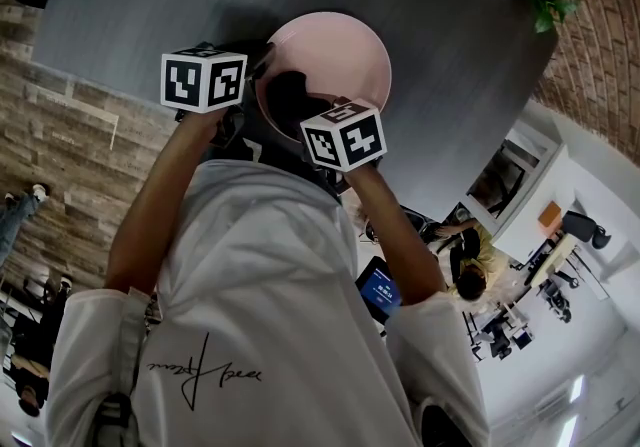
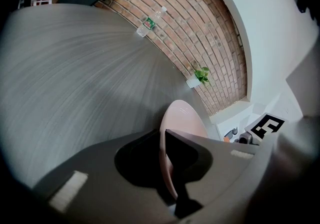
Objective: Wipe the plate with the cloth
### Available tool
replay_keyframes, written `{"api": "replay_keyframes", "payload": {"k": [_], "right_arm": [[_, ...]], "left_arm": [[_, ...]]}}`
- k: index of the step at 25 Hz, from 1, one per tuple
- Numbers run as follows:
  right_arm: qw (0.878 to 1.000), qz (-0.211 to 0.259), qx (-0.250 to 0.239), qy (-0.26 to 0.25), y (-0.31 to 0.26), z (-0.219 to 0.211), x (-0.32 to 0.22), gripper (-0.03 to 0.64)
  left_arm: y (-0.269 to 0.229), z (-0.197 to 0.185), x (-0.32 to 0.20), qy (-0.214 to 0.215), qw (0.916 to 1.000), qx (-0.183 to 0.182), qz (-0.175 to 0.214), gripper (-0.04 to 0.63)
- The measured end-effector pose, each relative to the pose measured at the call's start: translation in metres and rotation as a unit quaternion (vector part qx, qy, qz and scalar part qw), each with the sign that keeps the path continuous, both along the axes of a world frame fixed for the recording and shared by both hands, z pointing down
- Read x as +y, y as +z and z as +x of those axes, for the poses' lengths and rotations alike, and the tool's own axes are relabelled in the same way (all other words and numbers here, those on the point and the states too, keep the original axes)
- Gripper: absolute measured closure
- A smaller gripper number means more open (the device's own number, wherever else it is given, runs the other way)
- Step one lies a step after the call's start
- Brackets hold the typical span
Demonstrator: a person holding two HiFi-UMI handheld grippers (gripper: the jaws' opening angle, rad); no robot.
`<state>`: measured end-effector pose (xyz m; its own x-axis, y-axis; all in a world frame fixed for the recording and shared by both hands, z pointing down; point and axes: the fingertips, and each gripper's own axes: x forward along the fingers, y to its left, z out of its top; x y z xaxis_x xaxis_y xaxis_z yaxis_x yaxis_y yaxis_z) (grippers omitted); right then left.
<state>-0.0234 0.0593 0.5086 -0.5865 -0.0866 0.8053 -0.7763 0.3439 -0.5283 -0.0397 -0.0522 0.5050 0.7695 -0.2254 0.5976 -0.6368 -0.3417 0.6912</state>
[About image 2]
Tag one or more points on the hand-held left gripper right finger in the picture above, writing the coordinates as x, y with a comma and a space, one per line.
192, 163

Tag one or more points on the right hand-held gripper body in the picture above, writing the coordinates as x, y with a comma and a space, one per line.
265, 125

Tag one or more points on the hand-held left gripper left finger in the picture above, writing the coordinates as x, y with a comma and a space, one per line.
137, 160

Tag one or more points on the big pink plate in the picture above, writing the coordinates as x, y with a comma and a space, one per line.
185, 117

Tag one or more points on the orange box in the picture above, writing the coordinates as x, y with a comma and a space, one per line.
226, 139

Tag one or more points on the green plant in white pot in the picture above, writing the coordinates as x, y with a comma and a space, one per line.
197, 77

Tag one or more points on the clear plastic bottle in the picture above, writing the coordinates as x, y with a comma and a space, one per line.
150, 23

